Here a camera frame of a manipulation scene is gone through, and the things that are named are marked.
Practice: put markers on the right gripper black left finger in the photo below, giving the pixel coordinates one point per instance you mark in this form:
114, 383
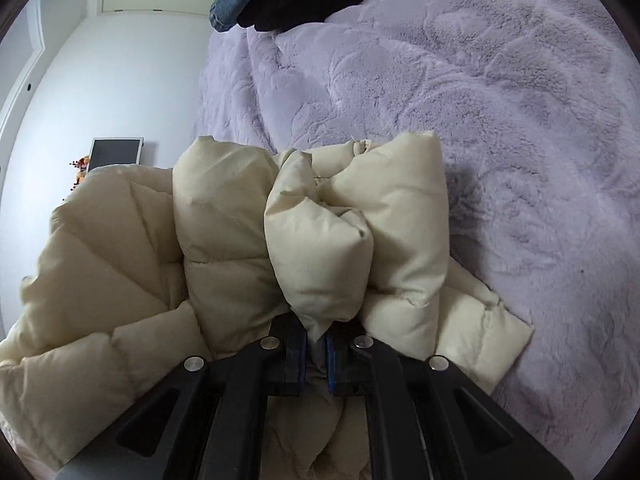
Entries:
288, 376

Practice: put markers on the cream quilted puffer jacket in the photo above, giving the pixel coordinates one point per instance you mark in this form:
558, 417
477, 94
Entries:
146, 267

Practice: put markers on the wall-mounted white-framed television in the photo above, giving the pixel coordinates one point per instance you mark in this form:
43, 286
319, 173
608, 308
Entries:
114, 151

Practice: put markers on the lilac embossed bed blanket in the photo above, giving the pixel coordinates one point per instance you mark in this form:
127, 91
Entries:
536, 105

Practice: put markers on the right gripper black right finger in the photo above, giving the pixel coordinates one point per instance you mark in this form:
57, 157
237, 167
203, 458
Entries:
343, 367

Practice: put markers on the orange flower wall decoration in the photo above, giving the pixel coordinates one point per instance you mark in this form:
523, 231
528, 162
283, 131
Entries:
80, 166

